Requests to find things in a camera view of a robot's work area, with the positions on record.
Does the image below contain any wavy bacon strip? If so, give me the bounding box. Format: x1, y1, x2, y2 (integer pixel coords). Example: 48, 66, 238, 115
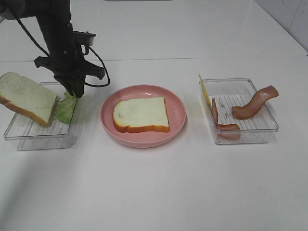
231, 85, 279, 120

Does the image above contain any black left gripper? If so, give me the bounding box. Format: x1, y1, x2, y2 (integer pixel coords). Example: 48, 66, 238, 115
34, 14, 105, 98

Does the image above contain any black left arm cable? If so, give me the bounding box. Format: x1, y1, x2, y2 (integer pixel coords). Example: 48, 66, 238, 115
7, 4, 111, 88

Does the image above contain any yellow cheese slice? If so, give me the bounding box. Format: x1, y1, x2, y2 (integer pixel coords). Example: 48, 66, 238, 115
198, 74, 212, 107

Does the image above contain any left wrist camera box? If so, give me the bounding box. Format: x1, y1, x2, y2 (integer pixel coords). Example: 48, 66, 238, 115
73, 31, 96, 46

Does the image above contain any clear right plastic tray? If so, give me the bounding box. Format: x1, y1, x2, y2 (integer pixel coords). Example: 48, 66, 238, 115
199, 78, 279, 145

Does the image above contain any green lettuce leaf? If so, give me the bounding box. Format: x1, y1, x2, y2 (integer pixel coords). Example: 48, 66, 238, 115
54, 91, 77, 124

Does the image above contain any pink round plate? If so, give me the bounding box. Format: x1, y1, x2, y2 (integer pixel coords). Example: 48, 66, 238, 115
100, 85, 186, 148

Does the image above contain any clear left plastic tray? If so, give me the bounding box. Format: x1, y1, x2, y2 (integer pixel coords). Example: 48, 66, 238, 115
3, 80, 85, 152

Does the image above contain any clear plastic tray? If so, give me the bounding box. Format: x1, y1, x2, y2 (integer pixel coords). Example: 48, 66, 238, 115
3, 80, 85, 152
199, 78, 279, 145

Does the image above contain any curled bacon strip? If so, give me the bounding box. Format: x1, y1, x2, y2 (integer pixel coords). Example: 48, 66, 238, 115
212, 97, 241, 141

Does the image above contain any white bread slice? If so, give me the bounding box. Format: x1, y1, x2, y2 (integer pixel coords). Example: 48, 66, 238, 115
113, 97, 170, 133
0, 72, 58, 127

